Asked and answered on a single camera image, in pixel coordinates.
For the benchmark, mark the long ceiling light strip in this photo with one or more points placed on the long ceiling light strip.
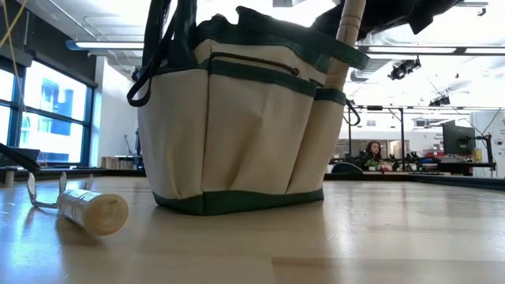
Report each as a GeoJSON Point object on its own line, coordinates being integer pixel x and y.
{"type": "Point", "coordinates": [430, 50]}

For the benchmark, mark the blue-framed window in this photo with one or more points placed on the blue-framed window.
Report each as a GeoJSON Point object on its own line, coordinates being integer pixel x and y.
{"type": "Point", "coordinates": [55, 114]}

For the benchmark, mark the person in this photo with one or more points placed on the person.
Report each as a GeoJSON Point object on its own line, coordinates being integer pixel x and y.
{"type": "Point", "coordinates": [372, 150]}

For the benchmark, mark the black ceiling-mounted camera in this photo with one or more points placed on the black ceiling-mounted camera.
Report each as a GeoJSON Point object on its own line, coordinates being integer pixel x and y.
{"type": "Point", "coordinates": [402, 69]}

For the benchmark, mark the black office chair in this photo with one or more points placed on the black office chair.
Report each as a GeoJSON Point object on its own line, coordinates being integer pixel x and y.
{"type": "Point", "coordinates": [346, 168]}

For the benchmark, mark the black computer monitor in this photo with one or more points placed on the black computer monitor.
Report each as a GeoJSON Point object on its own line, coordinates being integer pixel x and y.
{"type": "Point", "coordinates": [458, 138]}

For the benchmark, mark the black angled equipment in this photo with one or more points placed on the black angled equipment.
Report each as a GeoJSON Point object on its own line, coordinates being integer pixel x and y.
{"type": "Point", "coordinates": [17, 158]}

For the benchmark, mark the beige green-trimmed gardening bag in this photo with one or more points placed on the beige green-trimmed gardening bag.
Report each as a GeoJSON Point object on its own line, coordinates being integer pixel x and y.
{"type": "Point", "coordinates": [236, 130]}

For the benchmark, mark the black overhead rig frame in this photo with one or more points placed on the black overhead rig frame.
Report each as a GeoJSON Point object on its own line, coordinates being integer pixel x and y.
{"type": "Point", "coordinates": [401, 130]}

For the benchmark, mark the short ceiling light fixture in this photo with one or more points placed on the short ceiling light fixture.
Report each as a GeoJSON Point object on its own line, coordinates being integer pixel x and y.
{"type": "Point", "coordinates": [106, 45]}

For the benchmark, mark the low wooden shelf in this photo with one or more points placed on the low wooden shelf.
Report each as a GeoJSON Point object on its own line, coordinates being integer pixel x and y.
{"type": "Point", "coordinates": [116, 162]}

